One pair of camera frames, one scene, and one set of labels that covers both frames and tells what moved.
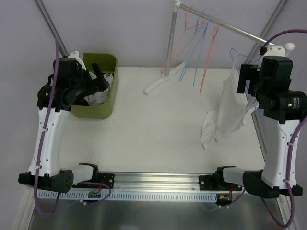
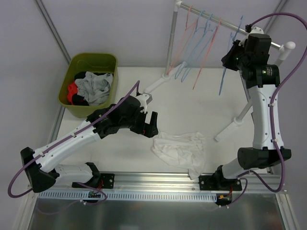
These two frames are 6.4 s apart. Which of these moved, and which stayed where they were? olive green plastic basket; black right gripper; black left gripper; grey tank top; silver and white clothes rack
Moved: black right gripper; black left gripper
Stayed: silver and white clothes rack; grey tank top; olive green plastic basket
